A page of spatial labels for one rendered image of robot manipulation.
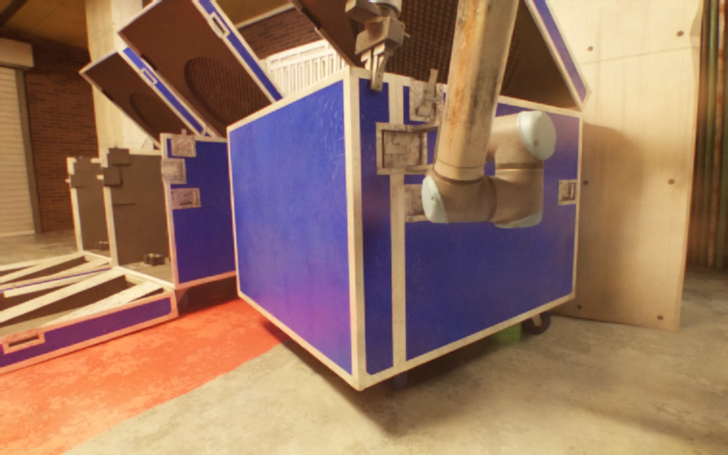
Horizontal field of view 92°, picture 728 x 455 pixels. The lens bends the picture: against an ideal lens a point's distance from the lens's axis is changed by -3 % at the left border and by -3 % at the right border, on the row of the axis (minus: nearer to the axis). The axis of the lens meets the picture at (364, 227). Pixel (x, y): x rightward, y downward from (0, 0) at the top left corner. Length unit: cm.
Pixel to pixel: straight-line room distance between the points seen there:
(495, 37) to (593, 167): 146
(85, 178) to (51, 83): 468
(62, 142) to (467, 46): 793
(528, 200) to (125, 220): 260
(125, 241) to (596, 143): 285
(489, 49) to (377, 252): 54
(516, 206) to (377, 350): 52
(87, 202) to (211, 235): 186
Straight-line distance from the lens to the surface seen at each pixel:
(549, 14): 165
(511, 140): 75
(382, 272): 95
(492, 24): 61
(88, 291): 263
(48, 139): 822
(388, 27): 93
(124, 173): 292
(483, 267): 126
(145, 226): 296
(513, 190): 73
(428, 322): 111
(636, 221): 203
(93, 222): 389
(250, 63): 246
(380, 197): 92
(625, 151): 202
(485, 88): 62
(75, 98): 847
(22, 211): 794
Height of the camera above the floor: 69
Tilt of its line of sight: 7 degrees down
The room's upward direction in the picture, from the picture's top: 1 degrees counter-clockwise
